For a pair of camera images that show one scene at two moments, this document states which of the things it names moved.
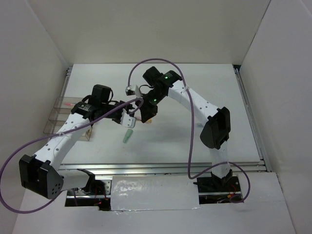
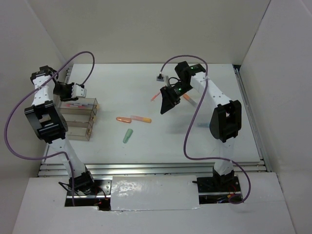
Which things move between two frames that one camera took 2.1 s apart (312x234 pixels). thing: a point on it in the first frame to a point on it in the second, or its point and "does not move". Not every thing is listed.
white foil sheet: x=138 y=193 does not move
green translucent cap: x=127 y=135 does not move
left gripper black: x=129 y=106 to x=68 y=97
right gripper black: x=147 y=111 to x=169 y=100
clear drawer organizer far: x=66 y=102 does not move
